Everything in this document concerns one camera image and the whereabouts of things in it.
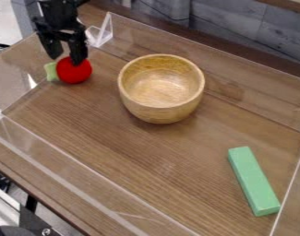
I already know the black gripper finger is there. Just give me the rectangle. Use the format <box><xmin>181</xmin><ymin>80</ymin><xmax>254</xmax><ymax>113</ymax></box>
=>
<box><xmin>68</xmin><ymin>31</ymin><xmax>87</xmax><ymax>65</ymax></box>
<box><xmin>38</xmin><ymin>30</ymin><xmax>63</xmax><ymax>59</ymax></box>

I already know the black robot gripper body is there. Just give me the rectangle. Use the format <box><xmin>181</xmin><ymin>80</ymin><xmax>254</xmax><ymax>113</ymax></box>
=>
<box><xmin>32</xmin><ymin>0</ymin><xmax>90</xmax><ymax>41</ymax></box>

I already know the red felt fruit green leaf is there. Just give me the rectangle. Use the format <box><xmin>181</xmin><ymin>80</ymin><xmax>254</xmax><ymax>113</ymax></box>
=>
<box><xmin>43</xmin><ymin>56</ymin><xmax>92</xmax><ymax>84</ymax></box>

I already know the light wooden bowl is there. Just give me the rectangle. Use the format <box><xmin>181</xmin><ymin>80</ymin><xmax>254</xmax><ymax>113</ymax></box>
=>
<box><xmin>118</xmin><ymin>53</ymin><xmax>205</xmax><ymax>124</ymax></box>

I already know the black equipment under table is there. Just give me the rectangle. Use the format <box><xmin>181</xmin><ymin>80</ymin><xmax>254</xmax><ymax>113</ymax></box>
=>
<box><xmin>0</xmin><ymin>173</ymin><xmax>62</xmax><ymax>236</ymax></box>

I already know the green rectangular block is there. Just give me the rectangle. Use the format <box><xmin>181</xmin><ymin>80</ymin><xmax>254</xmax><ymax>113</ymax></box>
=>
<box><xmin>229</xmin><ymin>147</ymin><xmax>280</xmax><ymax>217</ymax></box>

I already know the clear acrylic corner bracket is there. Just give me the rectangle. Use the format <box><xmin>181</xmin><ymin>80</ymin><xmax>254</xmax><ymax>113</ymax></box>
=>
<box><xmin>86</xmin><ymin>13</ymin><xmax>114</xmax><ymax>48</ymax></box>

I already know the grey post behind table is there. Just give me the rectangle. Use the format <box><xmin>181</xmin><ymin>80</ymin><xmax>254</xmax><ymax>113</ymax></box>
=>
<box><xmin>10</xmin><ymin>0</ymin><xmax>40</xmax><ymax>38</ymax></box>

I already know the clear acrylic enclosure wall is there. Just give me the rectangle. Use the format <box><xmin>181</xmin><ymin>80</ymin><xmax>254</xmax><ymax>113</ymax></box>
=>
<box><xmin>0</xmin><ymin>7</ymin><xmax>300</xmax><ymax>236</ymax></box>

